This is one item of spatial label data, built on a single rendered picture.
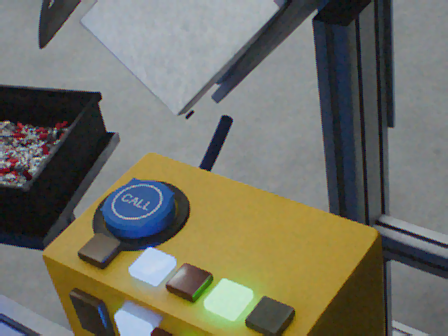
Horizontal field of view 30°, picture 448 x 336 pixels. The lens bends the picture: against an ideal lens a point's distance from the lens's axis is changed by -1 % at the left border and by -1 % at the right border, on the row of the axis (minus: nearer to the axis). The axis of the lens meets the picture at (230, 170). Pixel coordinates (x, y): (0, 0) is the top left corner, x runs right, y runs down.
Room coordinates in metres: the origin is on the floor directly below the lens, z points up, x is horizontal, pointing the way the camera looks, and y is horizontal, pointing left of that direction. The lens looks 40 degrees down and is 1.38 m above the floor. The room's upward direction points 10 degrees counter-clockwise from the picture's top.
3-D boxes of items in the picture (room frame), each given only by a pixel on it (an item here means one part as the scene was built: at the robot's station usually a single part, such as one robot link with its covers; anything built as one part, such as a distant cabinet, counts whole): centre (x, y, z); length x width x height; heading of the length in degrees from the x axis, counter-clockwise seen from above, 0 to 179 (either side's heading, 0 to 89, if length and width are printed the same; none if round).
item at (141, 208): (0.35, 0.05, 1.08); 0.04 x 0.04 x 0.02
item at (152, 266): (0.31, 0.05, 1.08); 0.02 x 0.02 x 0.01; 49
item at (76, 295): (0.31, 0.09, 1.04); 0.02 x 0.01 x 0.03; 49
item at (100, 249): (0.33, 0.08, 1.08); 0.02 x 0.02 x 0.01; 49
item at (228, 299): (0.27, 0.01, 1.08); 0.02 x 0.02 x 0.01; 49
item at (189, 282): (0.29, 0.03, 1.08); 0.02 x 0.02 x 0.01; 49
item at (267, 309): (0.26, -0.01, 1.08); 0.02 x 0.02 x 0.01; 49
